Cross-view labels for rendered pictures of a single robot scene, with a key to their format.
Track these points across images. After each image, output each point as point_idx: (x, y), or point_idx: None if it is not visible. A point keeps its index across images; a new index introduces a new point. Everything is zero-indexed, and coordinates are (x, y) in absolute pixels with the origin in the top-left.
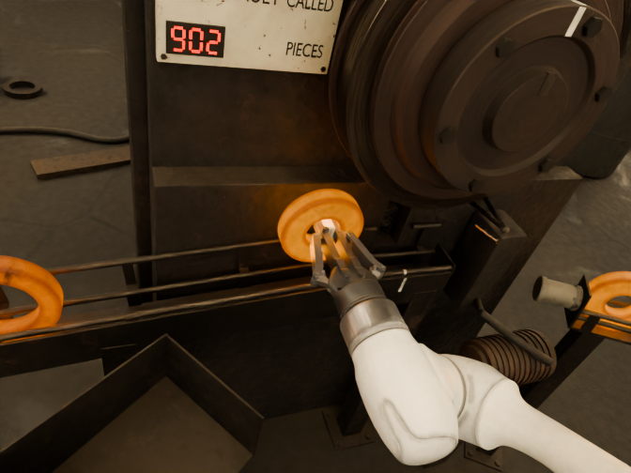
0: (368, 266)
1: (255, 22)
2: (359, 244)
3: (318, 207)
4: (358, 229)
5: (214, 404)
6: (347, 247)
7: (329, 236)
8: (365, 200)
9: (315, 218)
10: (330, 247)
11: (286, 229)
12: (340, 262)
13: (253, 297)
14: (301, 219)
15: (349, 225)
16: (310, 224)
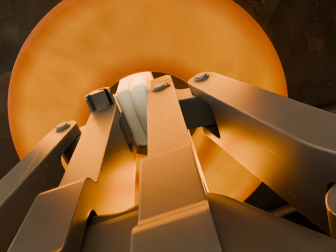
0: (315, 186)
1: None
2: (234, 93)
3: (60, 36)
4: (266, 81)
5: None
6: (169, 121)
7: (107, 116)
8: (291, 34)
9: (82, 81)
10: (80, 148)
11: (20, 149)
12: (47, 209)
13: None
14: (37, 99)
15: (225, 75)
16: (82, 111)
